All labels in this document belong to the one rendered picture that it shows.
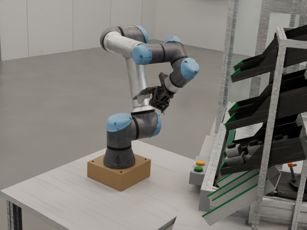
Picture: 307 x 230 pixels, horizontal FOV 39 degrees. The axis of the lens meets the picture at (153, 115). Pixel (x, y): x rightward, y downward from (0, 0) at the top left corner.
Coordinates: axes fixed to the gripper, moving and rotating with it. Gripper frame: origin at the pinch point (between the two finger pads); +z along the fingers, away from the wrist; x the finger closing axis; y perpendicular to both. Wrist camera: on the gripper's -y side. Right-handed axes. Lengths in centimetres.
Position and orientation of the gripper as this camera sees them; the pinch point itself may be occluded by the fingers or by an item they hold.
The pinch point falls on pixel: (147, 105)
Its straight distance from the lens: 194.8
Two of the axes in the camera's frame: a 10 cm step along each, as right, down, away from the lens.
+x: 8.5, 3.9, 3.6
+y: -1.2, 7.9, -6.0
